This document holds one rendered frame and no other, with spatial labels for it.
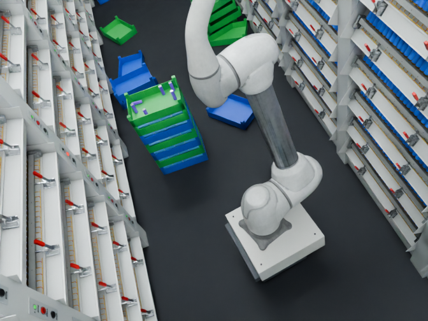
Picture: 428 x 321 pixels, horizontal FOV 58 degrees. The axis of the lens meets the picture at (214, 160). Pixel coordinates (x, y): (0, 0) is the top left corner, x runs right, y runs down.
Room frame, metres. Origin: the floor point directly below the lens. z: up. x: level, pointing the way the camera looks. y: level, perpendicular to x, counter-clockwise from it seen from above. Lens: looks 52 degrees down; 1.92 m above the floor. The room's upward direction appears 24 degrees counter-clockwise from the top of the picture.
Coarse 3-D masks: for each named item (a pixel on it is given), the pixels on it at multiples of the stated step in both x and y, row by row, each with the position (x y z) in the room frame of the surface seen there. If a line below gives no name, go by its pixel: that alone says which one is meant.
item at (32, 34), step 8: (0, 0) 1.81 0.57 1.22; (8, 0) 1.81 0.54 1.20; (24, 8) 1.86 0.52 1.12; (24, 16) 1.81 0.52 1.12; (32, 24) 1.82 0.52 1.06; (32, 32) 1.81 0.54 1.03; (32, 40) 1.81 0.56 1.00; (48, 40) 1.88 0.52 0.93; (56, 56) 1.82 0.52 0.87; (56, 64) 1.81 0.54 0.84; (72, 72) 1.89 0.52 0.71; (72, 80) 1.81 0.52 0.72; (80, 96) 1.81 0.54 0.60; (88, 96) 1.86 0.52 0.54; (96, 112) 1.81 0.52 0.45; (112, 128) 1.88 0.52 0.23; (112, 136) 1.81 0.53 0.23; (120, 144) 1.82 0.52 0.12
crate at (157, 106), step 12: (168, 84) 1.71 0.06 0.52; (132, 96) 1.73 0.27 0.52; (144, 96) 1.72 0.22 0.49; (156, 96) 1.69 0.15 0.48; (168, 96) 1.65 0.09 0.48; (180, 96) 1.55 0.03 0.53; (156, 108) 1.60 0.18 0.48; (168, 108) 1.51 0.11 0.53; (180, 108) 1.51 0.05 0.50; (132, 120) 1.53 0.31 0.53; (144, 120) 1.53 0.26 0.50
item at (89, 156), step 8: (80, 104) 1.79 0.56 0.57; (88, 104) 1.80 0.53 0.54; (80, 112) 1.73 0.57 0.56; (88, 112) 1.73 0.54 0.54; (80, 120) 1.65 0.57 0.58; (88, 120) 1.64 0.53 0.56; (80, 128) 1.60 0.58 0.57; (88, 128) 1.60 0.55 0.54; (80, 136) 1.54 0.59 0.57; (88, 136) 1.54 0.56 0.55; (80, 144) 1.49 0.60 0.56; (88, 144) 1.48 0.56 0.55; (80, 152) 1.41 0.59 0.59; (88, 152) 1.38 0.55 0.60; (96, 152) 1.42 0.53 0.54; (88, 160) 1.37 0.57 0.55; (96, 160) 1.36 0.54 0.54; (88, 168) 1.31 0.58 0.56; (96, 168) 1.31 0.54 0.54; (96, 176) 1.26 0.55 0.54
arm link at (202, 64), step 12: (192, 0) 0.97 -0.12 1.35; (204, 0) 0.93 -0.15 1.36; (192, 12) 0.94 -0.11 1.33; (204, 12) 0.93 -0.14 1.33; (192, 24) 0.93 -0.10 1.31; (204, 24) 0.93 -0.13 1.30; (192, 36) 0.93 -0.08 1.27; (204, 36) 0.93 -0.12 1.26; (192, 48) 0.93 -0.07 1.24; (204, 48) 0.92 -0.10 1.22; (192, 60) 0.93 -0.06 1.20; (204, 60) 0.92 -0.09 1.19; (216, 60) 0.94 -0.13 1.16; (192, 72) 0.94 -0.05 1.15; (204, 72) 0.92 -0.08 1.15; (216, 72) 0.92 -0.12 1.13
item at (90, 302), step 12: (60, 180) 1.09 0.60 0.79; (72, 180) 1.10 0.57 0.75; (72, 192) 1.04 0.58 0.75; (84, 192) 1.03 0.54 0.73; (84, 204) 0.97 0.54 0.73; (84, 216) 0.92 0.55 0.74; (84, 228) 0.86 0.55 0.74; (72, 240) 0.82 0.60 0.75; (84, 240) 0.81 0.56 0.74; (72, 252) 0.77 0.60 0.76; (84, 252) 0.76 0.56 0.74; (84, 264) 0.71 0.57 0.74; (72, 276) 0.68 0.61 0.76; (84, 276) 0.67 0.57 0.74; (84, 288) 0.63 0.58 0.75; (96, 288) 0.63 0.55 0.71; (84, 300) 0.58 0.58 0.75; (96, 300) 0.57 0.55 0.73; (84, 312) 0.54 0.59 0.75; (96, 312) 0.53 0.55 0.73
